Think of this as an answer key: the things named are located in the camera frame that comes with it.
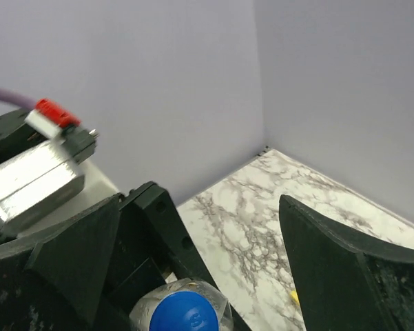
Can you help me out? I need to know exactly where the yellow bottle cap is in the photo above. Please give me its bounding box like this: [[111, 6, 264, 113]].
[[290, 290, 300, 305]]

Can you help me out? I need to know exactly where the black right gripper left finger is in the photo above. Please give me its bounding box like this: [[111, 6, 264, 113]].
[[0, 195, 120, 330]]

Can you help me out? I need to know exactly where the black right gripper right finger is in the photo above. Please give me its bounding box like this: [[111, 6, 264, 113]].
[[279, 194, 414, 331]]

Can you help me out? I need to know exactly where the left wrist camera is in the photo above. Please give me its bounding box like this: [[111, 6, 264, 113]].
[[0, 92, 98, 237]]

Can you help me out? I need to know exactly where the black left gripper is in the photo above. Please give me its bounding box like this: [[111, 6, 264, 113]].
[[103, 181, 252, 331]]

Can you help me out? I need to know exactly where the blue bottle cap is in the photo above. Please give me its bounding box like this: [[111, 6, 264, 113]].
[[149, 291, 219, 331]]

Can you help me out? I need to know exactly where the clear bottle blue label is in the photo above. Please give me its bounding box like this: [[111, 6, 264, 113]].
[[129, 278, 234, 331]]

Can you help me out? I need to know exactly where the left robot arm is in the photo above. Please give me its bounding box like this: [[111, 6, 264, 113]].
[[0, 108, 248, 330]]

